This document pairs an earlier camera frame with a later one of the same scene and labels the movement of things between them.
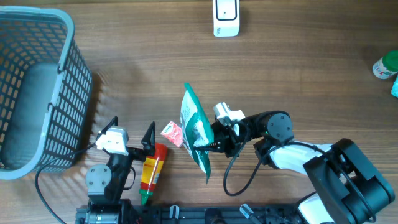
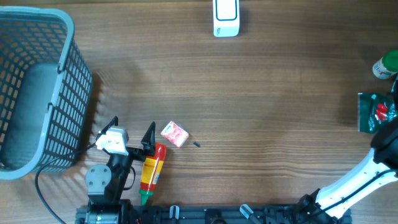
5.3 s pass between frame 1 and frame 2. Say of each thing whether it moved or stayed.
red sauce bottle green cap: stayed
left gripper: stayed
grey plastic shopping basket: stayed
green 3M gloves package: moved
